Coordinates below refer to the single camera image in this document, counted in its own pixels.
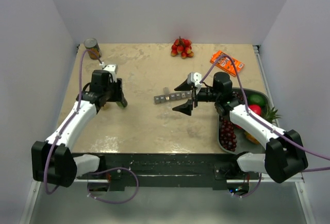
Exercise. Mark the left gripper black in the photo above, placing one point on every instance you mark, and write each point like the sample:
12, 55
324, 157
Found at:
118, 95

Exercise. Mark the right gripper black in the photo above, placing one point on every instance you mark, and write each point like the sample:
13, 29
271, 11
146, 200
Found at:
187, 107

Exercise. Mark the green lidded pill bottle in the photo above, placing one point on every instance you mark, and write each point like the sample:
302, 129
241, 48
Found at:
122, 103

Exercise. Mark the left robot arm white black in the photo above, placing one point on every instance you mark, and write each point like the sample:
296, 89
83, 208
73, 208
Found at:
69, 131

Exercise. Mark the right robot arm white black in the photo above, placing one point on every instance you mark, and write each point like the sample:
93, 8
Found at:
283, 157

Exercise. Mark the red toy fruit bunch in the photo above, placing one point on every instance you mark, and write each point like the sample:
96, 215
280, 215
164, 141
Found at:
183, 48

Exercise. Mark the dark red toy grapes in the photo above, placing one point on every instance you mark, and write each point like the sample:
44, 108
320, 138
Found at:
227, 135

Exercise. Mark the tin can fruit label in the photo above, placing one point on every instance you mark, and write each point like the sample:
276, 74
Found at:
93, 48

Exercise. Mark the green toy avocado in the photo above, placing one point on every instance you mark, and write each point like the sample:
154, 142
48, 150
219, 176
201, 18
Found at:
255, 99

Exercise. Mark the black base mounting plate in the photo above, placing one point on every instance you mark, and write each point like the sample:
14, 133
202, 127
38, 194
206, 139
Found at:
216, 171

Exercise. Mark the red toy apple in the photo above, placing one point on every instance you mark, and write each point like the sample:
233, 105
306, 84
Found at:
241, 115

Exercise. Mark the grey fruit tray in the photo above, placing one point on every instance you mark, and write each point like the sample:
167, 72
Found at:
244, 144

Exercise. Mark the toy pineapple orange yellow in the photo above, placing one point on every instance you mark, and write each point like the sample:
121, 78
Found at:
269, 114

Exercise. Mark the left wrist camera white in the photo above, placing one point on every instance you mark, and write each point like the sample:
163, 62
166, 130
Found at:
111, 68

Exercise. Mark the aluminium frame rail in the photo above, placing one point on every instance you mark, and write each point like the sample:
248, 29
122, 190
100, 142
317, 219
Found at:
64, 171

